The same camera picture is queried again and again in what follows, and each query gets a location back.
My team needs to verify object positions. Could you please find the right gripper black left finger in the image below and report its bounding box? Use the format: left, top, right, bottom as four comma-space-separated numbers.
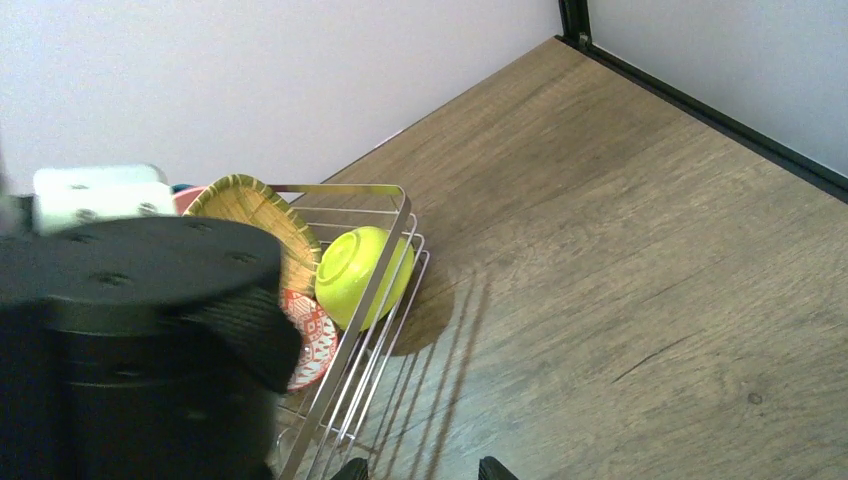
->
331, 458, 369, 480

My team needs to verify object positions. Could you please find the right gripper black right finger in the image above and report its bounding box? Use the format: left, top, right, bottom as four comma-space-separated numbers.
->
478, 456, 518, 480

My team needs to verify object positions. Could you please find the yellow-green bowl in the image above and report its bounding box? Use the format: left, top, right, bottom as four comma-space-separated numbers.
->
315, 226, 415, 331

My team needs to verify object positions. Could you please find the red patterned bowl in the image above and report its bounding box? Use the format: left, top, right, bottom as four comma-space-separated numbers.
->
281, 289, 338, 392

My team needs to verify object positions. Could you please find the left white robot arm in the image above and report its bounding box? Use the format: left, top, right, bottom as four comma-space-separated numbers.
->
1, 217, 302, 479

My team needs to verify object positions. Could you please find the metal wire dish rack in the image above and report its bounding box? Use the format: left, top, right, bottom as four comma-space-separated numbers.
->
272, 184, 430, 479

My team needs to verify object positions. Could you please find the pink plate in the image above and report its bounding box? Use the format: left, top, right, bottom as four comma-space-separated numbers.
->
172, 185, 206, 215

